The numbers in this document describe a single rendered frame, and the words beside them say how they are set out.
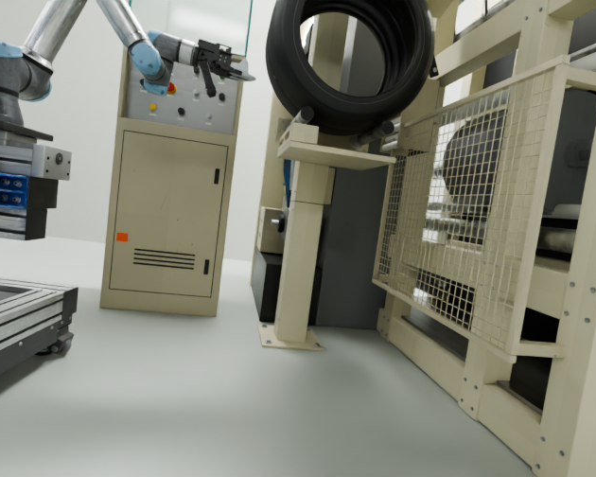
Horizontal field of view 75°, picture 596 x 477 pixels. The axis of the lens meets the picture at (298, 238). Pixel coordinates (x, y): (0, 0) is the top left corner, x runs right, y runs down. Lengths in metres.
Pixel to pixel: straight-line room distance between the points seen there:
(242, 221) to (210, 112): 2.04
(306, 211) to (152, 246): 0.77
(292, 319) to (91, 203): 3.00
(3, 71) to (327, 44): 1.13
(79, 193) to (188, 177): 2.53
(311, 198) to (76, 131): 3.16
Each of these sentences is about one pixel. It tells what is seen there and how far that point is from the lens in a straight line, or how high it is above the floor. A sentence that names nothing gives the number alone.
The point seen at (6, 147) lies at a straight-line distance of 1.35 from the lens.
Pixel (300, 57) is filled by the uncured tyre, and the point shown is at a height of 1.07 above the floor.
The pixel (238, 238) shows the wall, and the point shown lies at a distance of 3.94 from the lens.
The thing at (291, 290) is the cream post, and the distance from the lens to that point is 1.71.
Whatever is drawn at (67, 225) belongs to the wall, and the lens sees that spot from 4.46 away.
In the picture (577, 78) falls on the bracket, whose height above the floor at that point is 0.96.
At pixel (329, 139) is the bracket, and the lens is 1.69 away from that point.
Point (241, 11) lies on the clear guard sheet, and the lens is 2.17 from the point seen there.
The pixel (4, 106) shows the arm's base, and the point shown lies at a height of 0.77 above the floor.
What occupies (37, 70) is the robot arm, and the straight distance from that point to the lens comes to 1.55.
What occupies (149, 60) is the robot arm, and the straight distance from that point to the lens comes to 1.30.
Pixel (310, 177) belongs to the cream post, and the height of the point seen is 0.73.
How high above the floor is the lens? 0.59
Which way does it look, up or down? 4 degrees down
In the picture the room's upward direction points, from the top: 7 degrees clockwise
